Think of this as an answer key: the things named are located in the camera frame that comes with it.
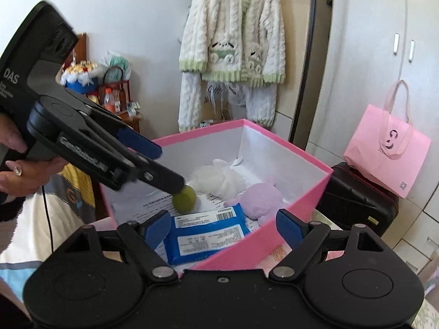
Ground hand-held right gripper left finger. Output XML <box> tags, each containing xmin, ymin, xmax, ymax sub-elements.
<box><xmin>69</xmin><ymin>210</ymin><xmax>179</xmax><ymax>281</ymax></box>

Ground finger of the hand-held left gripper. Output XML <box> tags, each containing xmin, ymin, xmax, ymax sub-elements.
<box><xmin>81</xmin><ymin>110</ymin><xmax>188</xmax><ymax>193</ymax></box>
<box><xmin>65</xmin><ymin>88</ymin><xmax>163</xmax><ymax>161</ymax></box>

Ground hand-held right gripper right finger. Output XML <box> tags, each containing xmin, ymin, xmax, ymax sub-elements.
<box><xmin>268</xmin><ymin>208</ymin><xmax>389</xmax><ymax>280</ymax></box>

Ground green ball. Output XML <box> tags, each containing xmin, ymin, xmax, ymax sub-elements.
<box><xmin>172</xmin><ymin>186</ymin><xmax>197</xmax><ymax>212</ymax></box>

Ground purple plush toy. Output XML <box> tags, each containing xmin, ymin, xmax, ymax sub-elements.
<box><xmin>224</xmin><ymin>182</ymin><xmax>285</xmax><ymax>220</ymax></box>

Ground blue wet wipes pack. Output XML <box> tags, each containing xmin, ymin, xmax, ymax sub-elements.
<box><xmin>164</xmin><ymin>206</ymin><xmax>252</xmax><ymax>265</ymax></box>

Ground pink cardboard box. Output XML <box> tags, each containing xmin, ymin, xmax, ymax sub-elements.
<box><xmin>99</xmin><ymin>119</ymin><xmax>334</xmax><ymax>275</ymax></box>

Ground white mesh bath pouf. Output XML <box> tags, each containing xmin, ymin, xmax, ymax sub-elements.
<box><xmin>189</xmin><ymin>158</ymin><xmax>245</xmax><ymax>196</ymax></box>

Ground person's left hand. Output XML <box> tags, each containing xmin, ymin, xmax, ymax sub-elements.
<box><xmin>0</xmin><ymin>113</ymin><xmax>70</xmax><ymax>198</ymax></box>

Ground wooden nightstand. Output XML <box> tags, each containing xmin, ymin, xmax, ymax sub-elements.
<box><xmin>113</xmin><ymin>110</ymin><xmax>143</xmax><ymax>134</ymax></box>

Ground printed paper sheet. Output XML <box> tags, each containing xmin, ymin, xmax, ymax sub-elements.
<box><xmin>110</xmin><ymin>158</ymin><xmax>275</xmax><ymax>234</ymax></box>

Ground floral tablecloth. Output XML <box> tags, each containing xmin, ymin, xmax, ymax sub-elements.
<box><xmin>171</xmin><ymin>209</ymin><xmax>439</xmax><ymax>329</ymax></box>

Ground flower bouquet in blue box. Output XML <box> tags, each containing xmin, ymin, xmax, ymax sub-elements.
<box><xmin>61</xmin><ymin>60</ymin><xmax>103</xmax><ymax>93</ymax></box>

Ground wooden headboard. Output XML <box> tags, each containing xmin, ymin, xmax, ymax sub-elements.
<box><xmin>74</xmin><ymin>32</ymin><xmax>90</xmax><ymax>66</ymax></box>

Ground black suitcase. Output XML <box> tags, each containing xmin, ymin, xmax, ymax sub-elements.
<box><xmin>316</xmin><ymin>162</ymin><xmax>400</xmax><ymax>237</ymax></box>

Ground yellow blanket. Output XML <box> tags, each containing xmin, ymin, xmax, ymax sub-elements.
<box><xmin>58</xmin><ymin>163</ymin><xmax>97</xmax><ymax>220</ymax></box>

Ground plastic bag of green tissues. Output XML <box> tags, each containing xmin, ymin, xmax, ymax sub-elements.
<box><xmin>101</xmin><ymin>51</ymin><xmax>133</xmax><ymax>81</ymax></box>

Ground pink tote bag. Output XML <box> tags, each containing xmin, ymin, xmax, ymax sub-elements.
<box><xmin>344</xmin><ymin>80</ymin><xmax>432</xmax><ymax>199</ymax></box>

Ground fluffy white pajama pants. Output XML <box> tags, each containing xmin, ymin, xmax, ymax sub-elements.
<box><xmin>206</xmin><ymin>82</ymin><xmax>278</xmax><ymax>126</ymax></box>

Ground fluffy white green cardigan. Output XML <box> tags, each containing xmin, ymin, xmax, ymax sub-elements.
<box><xmin>178</xmin><ymin>0</ymin><xmax>287</xmax><ymax>132</ymax></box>

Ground light wooden cabinet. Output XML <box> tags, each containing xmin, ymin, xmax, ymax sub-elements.
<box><xmin>274</xmin><ymin>0</ymin><xmax>335</xmax><ymax>144</ymax></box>

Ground white wardrobe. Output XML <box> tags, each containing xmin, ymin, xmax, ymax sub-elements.
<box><xmin>302</xmin><ymin>0</ymin><xmax>439</xmax><ymax>282</ymax></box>

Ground red wire basket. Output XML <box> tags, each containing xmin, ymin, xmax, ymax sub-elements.
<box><xmin>98</xmin><ymin>67</ymin><xmax>131</xmax><ymax>110</ymax></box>

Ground black cable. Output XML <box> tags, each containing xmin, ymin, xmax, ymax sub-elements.
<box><xmin>41</xmin><ymin>183</ymin><xmax>55</xmax><ymax>256</ymax></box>

